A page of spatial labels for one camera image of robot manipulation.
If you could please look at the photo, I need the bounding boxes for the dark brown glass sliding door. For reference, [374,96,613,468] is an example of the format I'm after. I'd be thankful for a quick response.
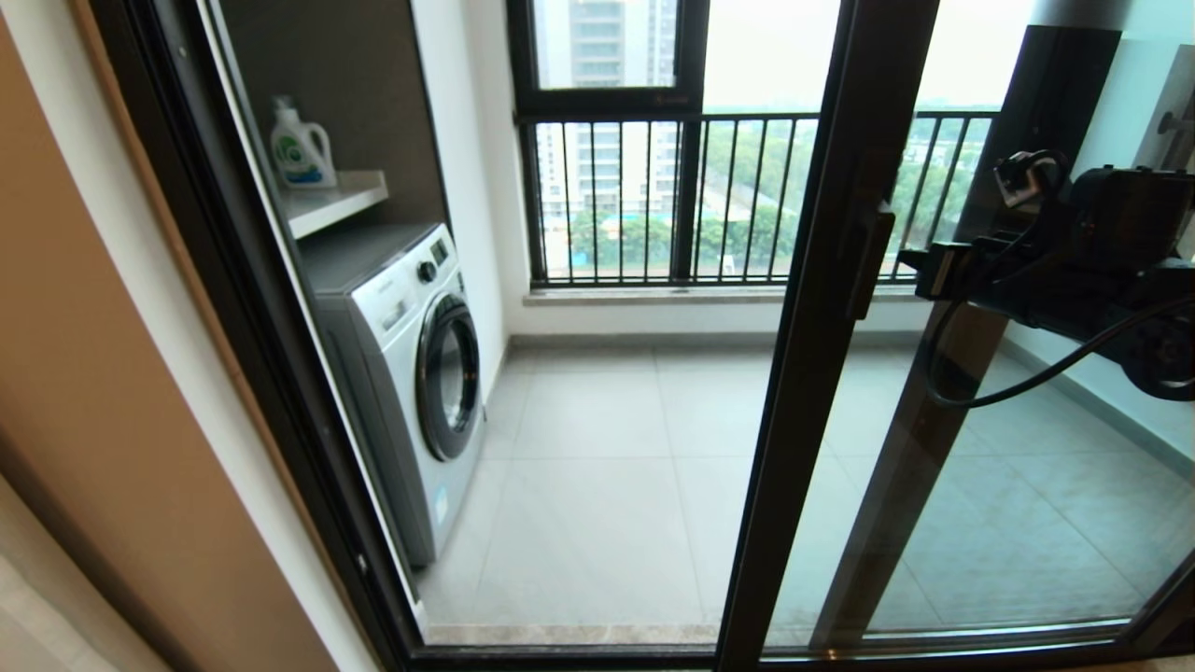
[714,0,1195,672]

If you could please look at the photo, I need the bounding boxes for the dark brown fixed glass panel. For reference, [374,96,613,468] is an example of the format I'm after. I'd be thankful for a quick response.
[808,26,1195,654]

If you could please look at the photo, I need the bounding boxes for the black metal side railing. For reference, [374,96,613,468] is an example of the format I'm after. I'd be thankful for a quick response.
[1134,93,1195,174]

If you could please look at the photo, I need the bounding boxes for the black metal balcony railing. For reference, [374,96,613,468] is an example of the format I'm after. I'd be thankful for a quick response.
[516,111,1000,287]

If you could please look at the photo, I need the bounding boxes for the grey stone window sill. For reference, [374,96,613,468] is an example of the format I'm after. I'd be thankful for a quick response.
[523,286,935,307]

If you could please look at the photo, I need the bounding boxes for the white front-load washing machine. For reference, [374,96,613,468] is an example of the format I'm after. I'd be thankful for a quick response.
[301,222,486,570]

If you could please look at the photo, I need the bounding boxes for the white laundry detergent bottle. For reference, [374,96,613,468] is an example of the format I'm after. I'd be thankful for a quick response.
[270,96,338,190]

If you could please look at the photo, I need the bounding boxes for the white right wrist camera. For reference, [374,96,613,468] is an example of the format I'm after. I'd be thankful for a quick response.
[992,149,1062,208]

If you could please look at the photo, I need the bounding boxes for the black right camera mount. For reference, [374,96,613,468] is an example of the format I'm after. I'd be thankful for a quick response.
[1064,164,1195,273]

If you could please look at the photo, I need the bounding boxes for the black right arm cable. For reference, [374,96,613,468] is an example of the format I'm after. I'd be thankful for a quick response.
[922,149,1195,412]

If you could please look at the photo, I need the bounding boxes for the black window frame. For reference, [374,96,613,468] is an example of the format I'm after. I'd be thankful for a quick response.
[507,0,710,284]

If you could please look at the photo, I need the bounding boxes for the white wall shelf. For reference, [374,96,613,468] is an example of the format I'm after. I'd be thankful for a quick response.
[280,171,390,240]

